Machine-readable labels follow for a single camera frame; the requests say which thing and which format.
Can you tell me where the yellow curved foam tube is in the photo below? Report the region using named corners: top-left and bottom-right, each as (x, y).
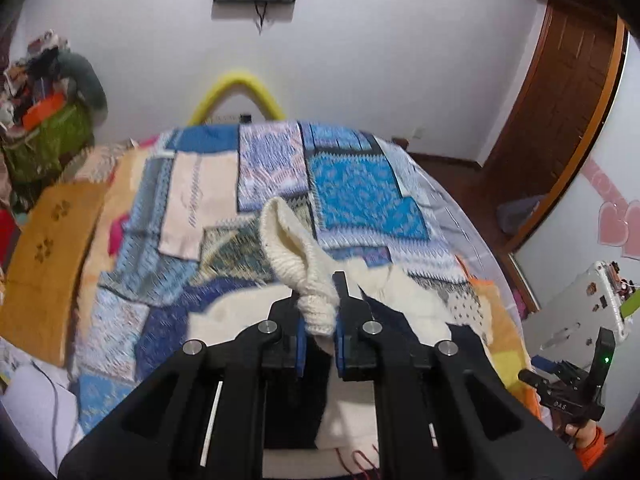
top-left (188, 70), bottom-right (286, 126)

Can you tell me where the cream and navy knit sweater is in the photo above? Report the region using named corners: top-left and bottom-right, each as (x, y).
top-left (188, 197), bottom-right (459, 479)

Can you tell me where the wooden wardrobe door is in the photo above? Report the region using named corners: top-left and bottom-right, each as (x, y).
top-left (479, 0), bottom-right (629, 256)

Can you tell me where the orange box on bag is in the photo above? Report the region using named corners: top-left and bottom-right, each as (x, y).
top-left (22, 92), bottom-right (66, 131)

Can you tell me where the wooden carved board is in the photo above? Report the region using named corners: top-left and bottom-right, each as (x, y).
top-left (1, 181), bottom-right (107, 367)

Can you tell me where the orange fleece blanket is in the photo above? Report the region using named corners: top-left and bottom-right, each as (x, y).
top-left (470, 278), bottom-right (542, 420)

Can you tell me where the person's right hand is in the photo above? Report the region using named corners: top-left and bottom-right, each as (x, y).
top-left (564, 420), bottom-right (606, 470)

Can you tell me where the blue patchwork bedspread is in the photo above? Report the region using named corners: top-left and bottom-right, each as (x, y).
top-left (73, 122), bottom-right (456, 431)

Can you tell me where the white cardboard box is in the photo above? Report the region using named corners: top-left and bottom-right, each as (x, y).
top-left (523, 261), bottom-right (637, 367)

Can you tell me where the grey checked bed sheet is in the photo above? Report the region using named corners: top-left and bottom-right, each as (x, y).
top-left (378, 139), bottom-right (523, 347)

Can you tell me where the grey plush toy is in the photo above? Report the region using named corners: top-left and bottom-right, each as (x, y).
top-left (58, 51), bottom-right (108, 126)

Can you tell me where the green patterned storage bag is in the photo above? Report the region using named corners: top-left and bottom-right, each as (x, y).
top-left (1, 102), bottom-right (93, 184)

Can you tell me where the red box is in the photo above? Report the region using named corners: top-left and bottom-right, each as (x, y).
top-left (0, 209), bottom-right (21, 270)

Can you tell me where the white wall socket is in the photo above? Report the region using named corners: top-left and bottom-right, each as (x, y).
top-left (412, 127), bottom-right (425, 140)

